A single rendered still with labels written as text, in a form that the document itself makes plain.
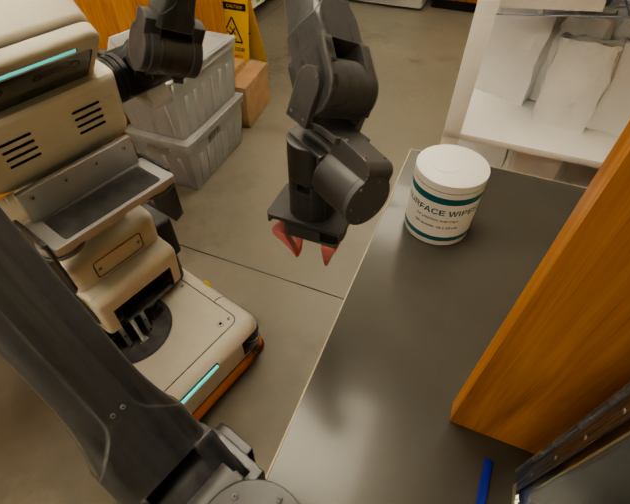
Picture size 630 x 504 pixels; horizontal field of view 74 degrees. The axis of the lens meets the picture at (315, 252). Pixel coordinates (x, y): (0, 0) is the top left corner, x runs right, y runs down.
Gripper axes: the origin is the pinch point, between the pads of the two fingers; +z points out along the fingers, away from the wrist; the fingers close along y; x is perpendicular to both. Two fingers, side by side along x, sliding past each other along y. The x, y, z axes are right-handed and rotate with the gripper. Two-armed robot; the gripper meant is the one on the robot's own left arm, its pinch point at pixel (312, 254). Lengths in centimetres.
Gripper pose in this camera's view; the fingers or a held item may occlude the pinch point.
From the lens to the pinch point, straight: 59.4
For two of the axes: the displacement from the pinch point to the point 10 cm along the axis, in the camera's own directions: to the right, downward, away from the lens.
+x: 3.8, -6.9, 6.1
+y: 9.3, 2.8, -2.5
